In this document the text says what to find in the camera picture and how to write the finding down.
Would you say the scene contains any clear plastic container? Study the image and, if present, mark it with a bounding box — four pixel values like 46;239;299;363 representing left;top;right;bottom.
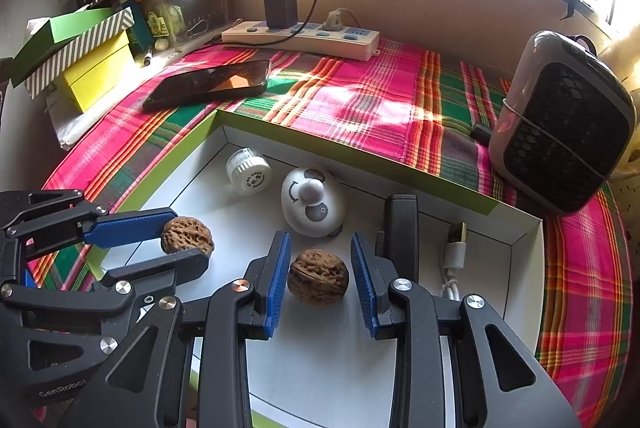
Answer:
134;0;232;49

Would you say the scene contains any black charger block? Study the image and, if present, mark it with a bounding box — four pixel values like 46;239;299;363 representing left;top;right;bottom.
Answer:
263;0;299;30

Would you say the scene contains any striped cardboard box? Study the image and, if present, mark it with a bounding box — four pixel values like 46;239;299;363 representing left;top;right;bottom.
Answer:
26;7;136;99

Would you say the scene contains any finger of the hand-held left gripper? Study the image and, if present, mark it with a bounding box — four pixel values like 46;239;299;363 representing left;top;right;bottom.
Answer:
0;189;179;259
0;251;210;334

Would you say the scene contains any small white plug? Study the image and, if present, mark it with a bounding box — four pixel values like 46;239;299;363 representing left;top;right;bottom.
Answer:
327;8;351;32

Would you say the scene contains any black handheld device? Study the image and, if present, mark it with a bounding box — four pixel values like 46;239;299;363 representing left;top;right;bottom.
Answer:
382;195;420;279

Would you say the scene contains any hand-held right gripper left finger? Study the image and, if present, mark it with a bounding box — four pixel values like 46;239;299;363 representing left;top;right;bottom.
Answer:
57;231;292;428

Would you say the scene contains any white plastic sheet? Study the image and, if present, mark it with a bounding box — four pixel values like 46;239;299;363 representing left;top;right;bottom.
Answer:
47;93;121;149

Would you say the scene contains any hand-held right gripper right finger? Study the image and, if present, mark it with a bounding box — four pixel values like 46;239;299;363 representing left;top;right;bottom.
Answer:
350;232;583;428

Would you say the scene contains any white round panda gadget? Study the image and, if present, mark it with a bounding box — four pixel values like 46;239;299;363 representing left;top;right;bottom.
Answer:
281;167;348;238

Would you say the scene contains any grey black fan heater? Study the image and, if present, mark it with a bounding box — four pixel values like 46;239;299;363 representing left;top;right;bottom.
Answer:
489;30;637;215

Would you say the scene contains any white round ribbed container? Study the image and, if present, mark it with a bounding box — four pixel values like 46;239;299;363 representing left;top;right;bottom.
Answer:
226;148;271;195

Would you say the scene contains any brown walnut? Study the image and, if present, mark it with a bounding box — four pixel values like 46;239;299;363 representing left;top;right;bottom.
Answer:
287;249;349;306
161;217;215;255

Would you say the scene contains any green white cardboard box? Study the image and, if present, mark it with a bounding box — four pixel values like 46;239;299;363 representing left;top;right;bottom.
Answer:
85;108;546;428

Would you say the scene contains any green yellow tag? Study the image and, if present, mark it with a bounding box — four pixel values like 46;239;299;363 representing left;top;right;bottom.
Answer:
145;6;173;39

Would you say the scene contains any black smartphone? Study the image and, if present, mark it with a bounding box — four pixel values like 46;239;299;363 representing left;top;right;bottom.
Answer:
142;60;272;111

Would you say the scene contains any plaid tablecloth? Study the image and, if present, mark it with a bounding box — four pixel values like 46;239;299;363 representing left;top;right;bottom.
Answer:
25;36;633;428

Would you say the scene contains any beige power strip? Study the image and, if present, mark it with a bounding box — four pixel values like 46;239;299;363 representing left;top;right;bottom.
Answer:
221;19;381;62

